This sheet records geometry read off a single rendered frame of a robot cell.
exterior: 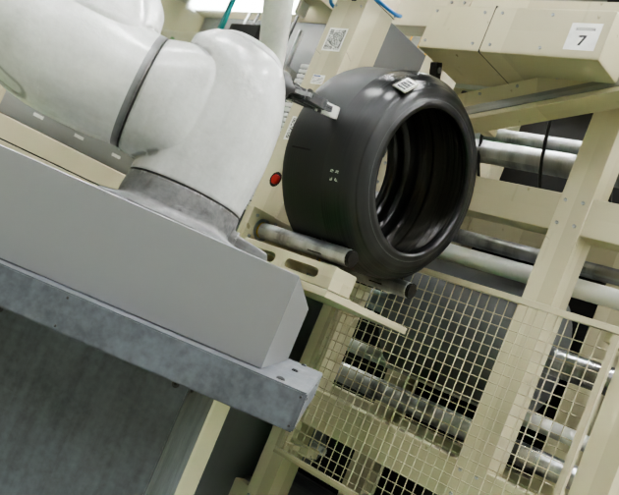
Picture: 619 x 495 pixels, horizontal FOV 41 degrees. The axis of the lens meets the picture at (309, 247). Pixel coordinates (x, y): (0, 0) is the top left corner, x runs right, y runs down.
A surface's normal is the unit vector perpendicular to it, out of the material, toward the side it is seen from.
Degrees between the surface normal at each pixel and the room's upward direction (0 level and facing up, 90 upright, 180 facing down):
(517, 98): 90
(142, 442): 90
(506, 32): 90
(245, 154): 89
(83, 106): 138
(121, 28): 53
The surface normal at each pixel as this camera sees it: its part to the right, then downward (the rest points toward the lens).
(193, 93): 0.16, -0.11
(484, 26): -0.61, -0.32
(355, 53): 0.69, 0.22
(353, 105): -0.47, -0.57
